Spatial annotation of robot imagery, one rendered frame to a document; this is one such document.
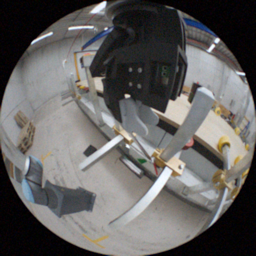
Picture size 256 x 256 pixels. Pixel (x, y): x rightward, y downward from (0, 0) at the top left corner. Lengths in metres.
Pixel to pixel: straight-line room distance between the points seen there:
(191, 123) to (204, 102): 0.05
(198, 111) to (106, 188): 1.15
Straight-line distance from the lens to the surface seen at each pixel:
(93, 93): 0.51
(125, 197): 1.13
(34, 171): 0.65
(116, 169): 1.16
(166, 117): 0.42
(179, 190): 0.50
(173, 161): 0.31
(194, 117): 0.16
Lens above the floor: 1.12
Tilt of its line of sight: 45 degrees down
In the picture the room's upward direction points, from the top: straight up
